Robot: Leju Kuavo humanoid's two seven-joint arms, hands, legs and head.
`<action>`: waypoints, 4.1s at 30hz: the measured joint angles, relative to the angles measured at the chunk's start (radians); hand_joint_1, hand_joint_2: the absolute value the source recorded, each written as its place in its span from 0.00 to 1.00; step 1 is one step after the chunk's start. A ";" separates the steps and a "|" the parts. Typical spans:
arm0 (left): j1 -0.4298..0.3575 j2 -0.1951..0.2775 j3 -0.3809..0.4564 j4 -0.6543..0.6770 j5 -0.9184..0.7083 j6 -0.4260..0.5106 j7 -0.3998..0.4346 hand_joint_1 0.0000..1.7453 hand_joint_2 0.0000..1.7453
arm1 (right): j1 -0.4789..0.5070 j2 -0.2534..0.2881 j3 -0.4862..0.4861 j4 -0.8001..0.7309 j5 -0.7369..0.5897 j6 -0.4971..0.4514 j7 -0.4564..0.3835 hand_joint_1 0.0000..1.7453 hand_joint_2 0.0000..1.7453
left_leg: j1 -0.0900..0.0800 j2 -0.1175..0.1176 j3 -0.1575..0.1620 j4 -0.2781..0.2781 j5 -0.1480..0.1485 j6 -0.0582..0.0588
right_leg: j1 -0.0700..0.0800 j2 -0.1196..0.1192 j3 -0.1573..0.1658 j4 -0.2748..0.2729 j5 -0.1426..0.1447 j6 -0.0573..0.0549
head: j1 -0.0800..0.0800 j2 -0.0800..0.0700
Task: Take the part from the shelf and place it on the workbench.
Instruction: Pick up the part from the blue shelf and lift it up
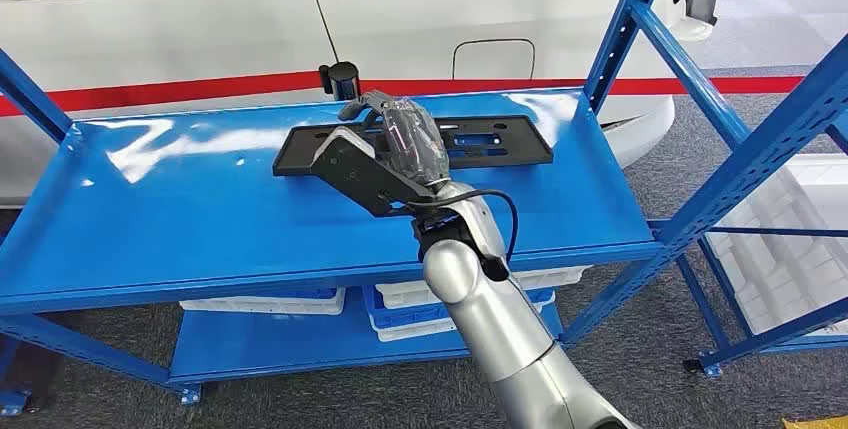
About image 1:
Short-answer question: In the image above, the white car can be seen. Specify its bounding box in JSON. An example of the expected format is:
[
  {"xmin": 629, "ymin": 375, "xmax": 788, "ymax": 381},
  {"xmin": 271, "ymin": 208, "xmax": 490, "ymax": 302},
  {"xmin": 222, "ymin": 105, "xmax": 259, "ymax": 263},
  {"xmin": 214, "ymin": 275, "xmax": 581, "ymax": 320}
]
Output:
[{"xmin": 0, "ymin": 0, "xmax": 725, "ymax": 210}]

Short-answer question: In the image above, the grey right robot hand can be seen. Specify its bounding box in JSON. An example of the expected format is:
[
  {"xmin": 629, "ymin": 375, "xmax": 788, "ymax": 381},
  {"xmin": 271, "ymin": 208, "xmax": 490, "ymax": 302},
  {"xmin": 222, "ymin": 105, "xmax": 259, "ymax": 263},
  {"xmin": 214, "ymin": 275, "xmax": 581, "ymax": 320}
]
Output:
[{"xmin": 337, "ymin": 88, "xmax": 454, "ymax": 189}]

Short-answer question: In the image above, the black plastic plate bracket part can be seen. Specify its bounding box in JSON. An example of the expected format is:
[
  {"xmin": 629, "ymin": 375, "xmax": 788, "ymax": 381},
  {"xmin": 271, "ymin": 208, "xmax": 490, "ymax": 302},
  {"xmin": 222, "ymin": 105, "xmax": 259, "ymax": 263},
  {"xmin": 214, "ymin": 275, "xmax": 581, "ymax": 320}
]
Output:
[{"xmin": 272, "ymin": 114, "xmax": 554, "ymax": 178}]

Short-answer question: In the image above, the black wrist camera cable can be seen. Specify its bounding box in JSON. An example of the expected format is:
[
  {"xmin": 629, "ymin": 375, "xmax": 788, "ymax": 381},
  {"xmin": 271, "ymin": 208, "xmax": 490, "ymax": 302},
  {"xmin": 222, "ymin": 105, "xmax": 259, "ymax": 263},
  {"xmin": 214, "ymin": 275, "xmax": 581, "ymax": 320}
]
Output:
[{"xmin": 405, "ymin": 188, "xmax": 520, "ymax": 267}]

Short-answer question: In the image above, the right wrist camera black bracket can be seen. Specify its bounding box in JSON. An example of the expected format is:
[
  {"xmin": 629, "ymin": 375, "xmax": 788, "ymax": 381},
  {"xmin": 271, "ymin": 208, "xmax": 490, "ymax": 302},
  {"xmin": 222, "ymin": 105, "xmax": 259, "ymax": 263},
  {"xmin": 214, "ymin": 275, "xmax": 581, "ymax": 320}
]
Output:
[{"xmin": 309, "ymin": 125, "xmax": 440, "ymax": 219}]

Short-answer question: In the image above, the blue metal shelf rack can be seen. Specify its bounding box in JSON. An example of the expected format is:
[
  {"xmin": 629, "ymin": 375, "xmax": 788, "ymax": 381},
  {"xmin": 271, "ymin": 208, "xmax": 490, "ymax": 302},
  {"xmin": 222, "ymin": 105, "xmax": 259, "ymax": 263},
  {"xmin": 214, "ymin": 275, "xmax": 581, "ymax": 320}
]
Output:
[
  {"xmin": 0, "ymin": 0, "xmax": 848, "ymax": 414},
  {"xmin": 645, "ymin": 107, "xmax": 848, "ymax": 378}
]

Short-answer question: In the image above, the yellow floor tape square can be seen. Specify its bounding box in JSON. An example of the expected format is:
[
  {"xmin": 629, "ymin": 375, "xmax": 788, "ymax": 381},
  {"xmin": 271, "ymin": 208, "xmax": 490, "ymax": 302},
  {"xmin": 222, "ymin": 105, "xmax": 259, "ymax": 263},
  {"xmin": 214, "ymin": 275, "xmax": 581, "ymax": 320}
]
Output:
[{"xmin": 781, "ymin": 415, "xmax": 848, "ymax": 429}]

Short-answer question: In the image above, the white plastic crate stack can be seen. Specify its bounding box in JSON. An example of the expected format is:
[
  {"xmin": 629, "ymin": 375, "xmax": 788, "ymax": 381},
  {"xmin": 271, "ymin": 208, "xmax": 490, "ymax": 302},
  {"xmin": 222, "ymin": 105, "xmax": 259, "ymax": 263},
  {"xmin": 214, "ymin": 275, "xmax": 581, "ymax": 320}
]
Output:
[{"xmin": 705, "ymin": 152, "xmax": 848, "ymax": 338}]

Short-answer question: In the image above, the black stanchion post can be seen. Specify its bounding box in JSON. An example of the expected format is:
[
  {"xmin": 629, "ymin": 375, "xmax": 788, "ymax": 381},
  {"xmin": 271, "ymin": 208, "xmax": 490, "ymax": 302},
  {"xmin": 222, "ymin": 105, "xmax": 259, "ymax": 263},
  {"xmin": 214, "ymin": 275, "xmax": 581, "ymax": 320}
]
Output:
[{"xmin": 317, "ymin": 61, "xmax": 362, "ymax": 103}]

